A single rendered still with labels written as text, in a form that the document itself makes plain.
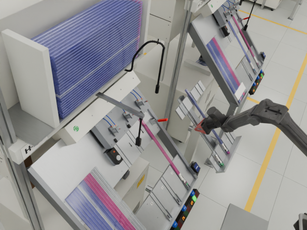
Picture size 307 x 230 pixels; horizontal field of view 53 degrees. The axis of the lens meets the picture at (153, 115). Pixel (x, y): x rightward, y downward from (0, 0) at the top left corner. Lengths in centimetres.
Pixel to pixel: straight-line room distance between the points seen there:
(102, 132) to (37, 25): 51
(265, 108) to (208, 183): 156
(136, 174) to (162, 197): 34
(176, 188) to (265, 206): 123
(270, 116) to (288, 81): 298
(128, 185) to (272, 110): 99
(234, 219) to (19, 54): 145
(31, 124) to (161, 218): 83
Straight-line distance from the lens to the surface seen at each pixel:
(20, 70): 106
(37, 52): 94
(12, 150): 111
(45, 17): 120
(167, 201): 168
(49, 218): 181
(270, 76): 417
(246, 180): 288
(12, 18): 110
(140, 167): 196
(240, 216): 195
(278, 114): 125
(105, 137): 138
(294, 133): 130
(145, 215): 158
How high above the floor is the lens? 222
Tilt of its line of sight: 45 degrees down
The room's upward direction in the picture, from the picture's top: 9 degrees clockwise
